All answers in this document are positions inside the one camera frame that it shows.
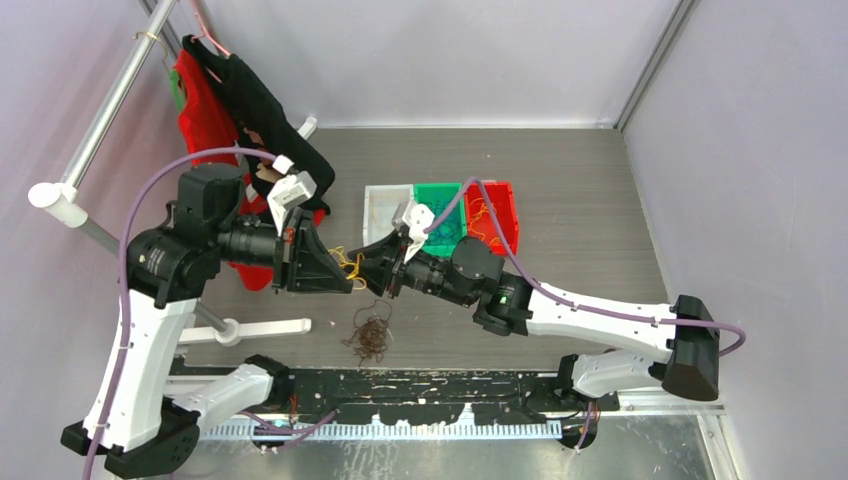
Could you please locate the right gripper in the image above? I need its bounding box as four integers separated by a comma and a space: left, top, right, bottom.
341, 227, 476, 308

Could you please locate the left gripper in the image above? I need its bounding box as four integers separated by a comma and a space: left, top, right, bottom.
212, 206, 353, 295

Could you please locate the coloured cable bundle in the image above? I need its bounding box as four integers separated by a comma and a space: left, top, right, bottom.
340, 299, 395, 367

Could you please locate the light blue cable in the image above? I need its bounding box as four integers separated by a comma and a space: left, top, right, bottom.
427, 211, 465, 243

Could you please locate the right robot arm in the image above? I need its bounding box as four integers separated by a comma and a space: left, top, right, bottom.
348, 232, 720, 411

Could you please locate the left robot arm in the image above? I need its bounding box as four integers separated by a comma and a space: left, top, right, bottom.
61, 163, 353, 479

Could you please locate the white plastic bin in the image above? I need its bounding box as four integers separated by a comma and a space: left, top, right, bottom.
362, 184, 414, 246

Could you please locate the green plastic bin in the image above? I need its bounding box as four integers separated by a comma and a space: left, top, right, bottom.
413, 182, 468, 258

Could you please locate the red plastic bin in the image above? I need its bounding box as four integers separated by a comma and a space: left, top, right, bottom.
464, 181, 520, 256

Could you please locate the black shirt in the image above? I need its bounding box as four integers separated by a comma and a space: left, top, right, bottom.
182, 35, 336, 215

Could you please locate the red shirt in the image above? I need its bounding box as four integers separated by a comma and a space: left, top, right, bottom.
173, 49, 329, 293

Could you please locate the green hanger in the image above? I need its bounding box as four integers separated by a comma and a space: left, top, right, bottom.
168, 69, 186, 113

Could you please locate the metal clothes rack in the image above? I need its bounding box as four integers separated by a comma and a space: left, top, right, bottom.
28, 0, 312, 347

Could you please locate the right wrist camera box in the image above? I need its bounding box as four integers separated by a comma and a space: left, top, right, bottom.
392, 198, 435, 263

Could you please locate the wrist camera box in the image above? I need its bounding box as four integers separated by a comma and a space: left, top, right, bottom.
266, 172, 317, 233
392, 198, 435, 263

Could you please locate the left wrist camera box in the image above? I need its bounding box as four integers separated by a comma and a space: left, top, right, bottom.
266, 172, 317, 233

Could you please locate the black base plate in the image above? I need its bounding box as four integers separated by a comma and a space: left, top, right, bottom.
248, 368, 586, 426

